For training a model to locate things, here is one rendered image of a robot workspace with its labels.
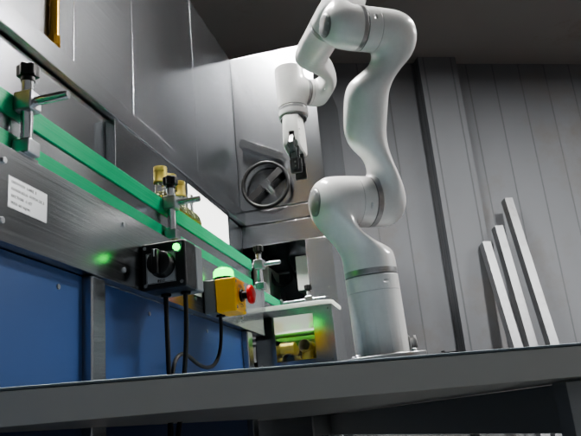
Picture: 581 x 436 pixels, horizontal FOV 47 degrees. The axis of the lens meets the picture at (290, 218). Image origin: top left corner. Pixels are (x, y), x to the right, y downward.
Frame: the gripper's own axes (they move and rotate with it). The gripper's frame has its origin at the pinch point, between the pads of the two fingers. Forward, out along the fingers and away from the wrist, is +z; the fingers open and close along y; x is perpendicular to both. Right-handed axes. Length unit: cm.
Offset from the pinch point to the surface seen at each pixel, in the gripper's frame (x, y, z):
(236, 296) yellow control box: -7, 40, 41
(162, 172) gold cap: -28.8, 26.3, 4.8
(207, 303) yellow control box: -13, 40, 41
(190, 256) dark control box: -6, 67, 38
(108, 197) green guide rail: -16, 76, 29
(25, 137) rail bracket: -14, 101, 29
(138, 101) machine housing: -45, 5, -28
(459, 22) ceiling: 72, -259, -189
